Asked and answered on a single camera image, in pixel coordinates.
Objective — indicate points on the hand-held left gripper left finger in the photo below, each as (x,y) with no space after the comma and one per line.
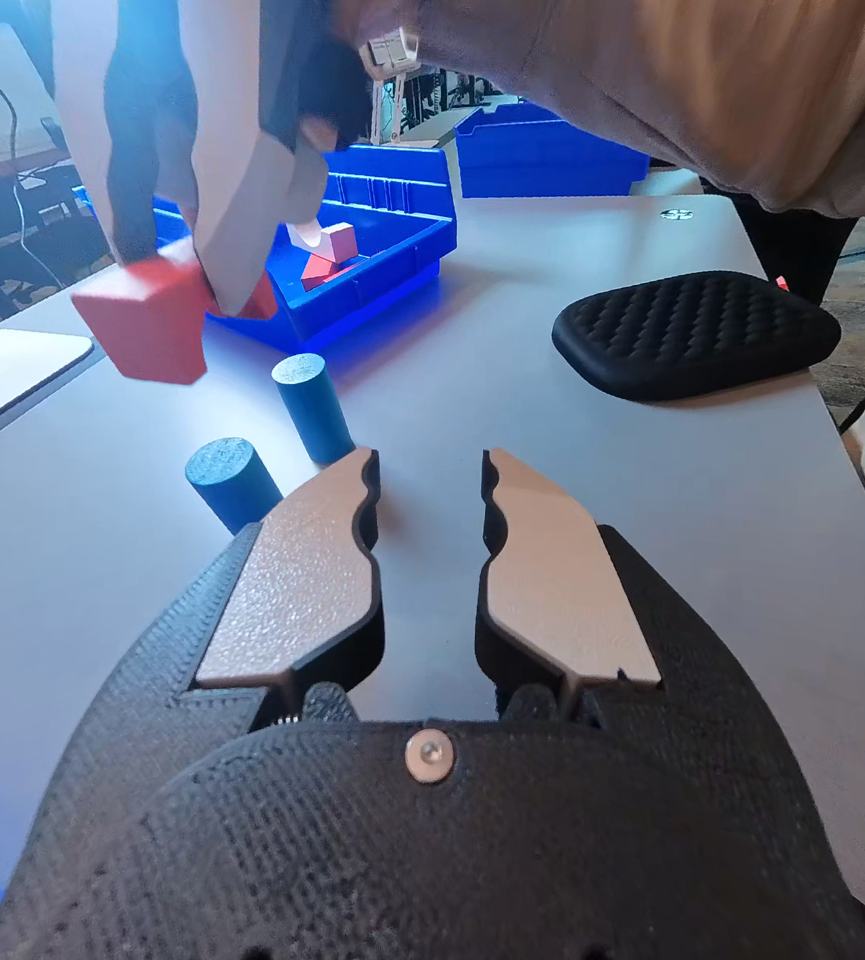
(297,592)

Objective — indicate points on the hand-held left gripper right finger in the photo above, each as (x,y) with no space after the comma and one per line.
(567,592)

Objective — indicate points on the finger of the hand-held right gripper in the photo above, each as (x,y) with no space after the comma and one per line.
(230,150)
(76,45)

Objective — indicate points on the natural wooden arch block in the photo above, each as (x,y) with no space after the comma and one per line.
(320,238)

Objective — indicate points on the blue wooden cylinder block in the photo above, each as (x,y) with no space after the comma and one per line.
(230,480)
(312,412)

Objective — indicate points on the red wooden arch block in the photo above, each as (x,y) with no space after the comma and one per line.
(147,322)

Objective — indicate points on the person's right forearm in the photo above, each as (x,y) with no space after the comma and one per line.
(702,97)

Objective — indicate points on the person's right hand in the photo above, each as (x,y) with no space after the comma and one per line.
(384,15)

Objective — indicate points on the black wrist rest pad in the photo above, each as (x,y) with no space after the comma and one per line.
(695,337)

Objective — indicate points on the white document stand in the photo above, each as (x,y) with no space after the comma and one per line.
(27,367)

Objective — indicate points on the black desk grommet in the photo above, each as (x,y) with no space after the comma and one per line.
(677,215)

